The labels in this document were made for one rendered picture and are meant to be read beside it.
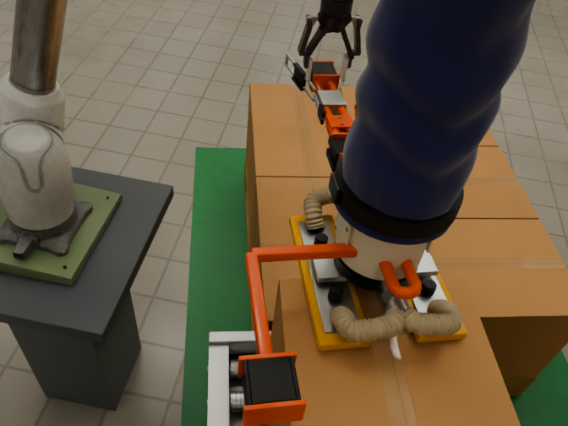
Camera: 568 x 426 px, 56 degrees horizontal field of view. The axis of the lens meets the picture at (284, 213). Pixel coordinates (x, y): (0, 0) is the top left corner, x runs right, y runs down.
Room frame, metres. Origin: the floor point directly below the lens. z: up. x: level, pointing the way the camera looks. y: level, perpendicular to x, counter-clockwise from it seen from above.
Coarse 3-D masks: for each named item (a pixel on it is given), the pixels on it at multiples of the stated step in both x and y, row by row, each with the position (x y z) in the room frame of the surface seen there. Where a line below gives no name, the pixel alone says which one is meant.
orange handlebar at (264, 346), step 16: (336, 128) 1.02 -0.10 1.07; (256, 256) 0.59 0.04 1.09; (272, 256) 0.60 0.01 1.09; (288, 256) 0.60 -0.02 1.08; (304, 256) 0.61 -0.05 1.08; (320, 256) 0.62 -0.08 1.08; (336, 256) 0.63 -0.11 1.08; (352, 256) 0.63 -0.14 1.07; (256, 272) 0.55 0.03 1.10; (384, 272) 0.60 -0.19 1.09; (416, 272) 0.60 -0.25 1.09; (256, 288) 0.52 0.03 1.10; (400, 288) 0.56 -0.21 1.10; (416, 288) 0.56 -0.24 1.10; (256, 304) 0.49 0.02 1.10; (256, 320) 0.45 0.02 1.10; (256, 336) 0.43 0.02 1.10; (272, 352) 0.40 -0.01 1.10
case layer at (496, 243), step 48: (288, 96) 1.92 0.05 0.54; (288, 144) 1.60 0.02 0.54; (480, 144) 1.77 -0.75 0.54; (288, 192) 1.34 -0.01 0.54; (480, 192) 1.47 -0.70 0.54; (288, 240) 1.12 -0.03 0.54; (480, 240) 1.23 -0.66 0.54; (528, 240) 1.26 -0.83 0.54; (480, 288) 1.03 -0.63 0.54; (528, 288) 1.05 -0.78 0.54; (528, 336) 0.96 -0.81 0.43
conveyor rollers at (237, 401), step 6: (234, 360) 0.68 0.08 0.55; (234, 366) 0.66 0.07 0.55; (234, 372) 0.65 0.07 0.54; (240, 390) 0.60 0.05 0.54; (234, 396) 0.58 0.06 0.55; (240, 396) 0.58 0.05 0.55; (234, 402) 0.57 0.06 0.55; (240, 402) 0.57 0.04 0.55; (234, 408) 0.56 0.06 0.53; (240, 408) 0.56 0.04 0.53
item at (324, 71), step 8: (312, 64) 1.30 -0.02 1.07; (320, 64) 1.30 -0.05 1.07; (328, 64) 1.31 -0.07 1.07; (312, 72) 1.25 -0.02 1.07; (320, 72) 1.26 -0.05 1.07; (328, 72) 1.27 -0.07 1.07; (312, 80) 1.24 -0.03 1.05; (320, 80) 1.24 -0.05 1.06; (328, 80) 1.25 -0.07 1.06; (336, 80) 1.25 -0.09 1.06
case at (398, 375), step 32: (288, 288) 0.63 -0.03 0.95; (448, 288) 0.69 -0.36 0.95; (288, 320) 0.56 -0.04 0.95; (480, 320) 0.62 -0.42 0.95; (320, 352) 0.50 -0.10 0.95; (352, 352) 0.51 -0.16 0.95; (384, 352) 0.52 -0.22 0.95; (416, 352) 0.53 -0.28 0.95; (448, 352) 0.54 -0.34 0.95; (480, 352) 0.55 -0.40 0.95; (320, 384) 0.44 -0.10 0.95; (352, 384) 0.45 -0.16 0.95; (384, 384) 0.46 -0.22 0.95; (416, 384) 0.46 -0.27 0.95; (448, 384) 0.47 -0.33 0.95; (480, 384) 0.48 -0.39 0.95; (320, 416) 0.38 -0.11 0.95; (352, 416) 0.39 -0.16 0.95; (384, 416) 0.40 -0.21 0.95; (416, 416) 0.41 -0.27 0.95; (448, 416) 0.41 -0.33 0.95; (480, 416) 0.42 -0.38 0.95; (512, 416) 0.43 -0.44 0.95
